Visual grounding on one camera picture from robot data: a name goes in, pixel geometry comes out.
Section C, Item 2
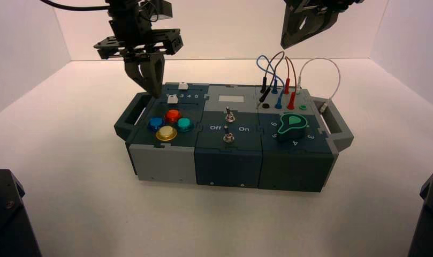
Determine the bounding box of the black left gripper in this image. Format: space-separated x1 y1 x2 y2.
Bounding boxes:
93 18 185 99

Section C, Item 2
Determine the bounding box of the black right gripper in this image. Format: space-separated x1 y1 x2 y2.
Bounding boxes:
280 0 364 50

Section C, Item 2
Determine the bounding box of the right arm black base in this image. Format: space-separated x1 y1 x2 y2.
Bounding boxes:
407 170 433 257

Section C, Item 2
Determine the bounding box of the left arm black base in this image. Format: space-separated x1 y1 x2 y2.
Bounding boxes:
0 169 43 257

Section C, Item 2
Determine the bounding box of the red push button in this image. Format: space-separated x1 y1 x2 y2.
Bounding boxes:
165 109 182 124

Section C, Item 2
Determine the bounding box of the blue push button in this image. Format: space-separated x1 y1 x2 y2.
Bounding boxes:
148 117 164 131

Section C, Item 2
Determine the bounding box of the yellow push button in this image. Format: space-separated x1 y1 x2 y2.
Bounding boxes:
156 126 178 142

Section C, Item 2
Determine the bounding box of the teal push button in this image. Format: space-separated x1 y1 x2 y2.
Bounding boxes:
176 118 194 133

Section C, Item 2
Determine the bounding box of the green rotary knob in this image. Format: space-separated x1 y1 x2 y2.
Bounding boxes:
276 112 308 142

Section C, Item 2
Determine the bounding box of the dark teal grey control box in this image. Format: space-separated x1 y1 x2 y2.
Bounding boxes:
113 81 355 194

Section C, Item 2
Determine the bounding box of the white jumper cable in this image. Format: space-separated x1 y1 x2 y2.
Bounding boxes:
294 57 341 114

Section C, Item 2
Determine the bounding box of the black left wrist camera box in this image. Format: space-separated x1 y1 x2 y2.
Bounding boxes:
145 0 173 21

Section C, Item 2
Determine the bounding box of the blue jumper cable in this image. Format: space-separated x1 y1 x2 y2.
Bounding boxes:
256 55 286 110

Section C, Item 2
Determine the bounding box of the red jumper cable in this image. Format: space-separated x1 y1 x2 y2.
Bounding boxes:
283 55 298 111

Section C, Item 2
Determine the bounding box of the black jumper cable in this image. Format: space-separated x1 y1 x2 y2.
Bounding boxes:
257 51 286 104

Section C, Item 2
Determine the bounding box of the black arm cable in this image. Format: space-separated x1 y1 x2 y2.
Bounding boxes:
39 0 111 12

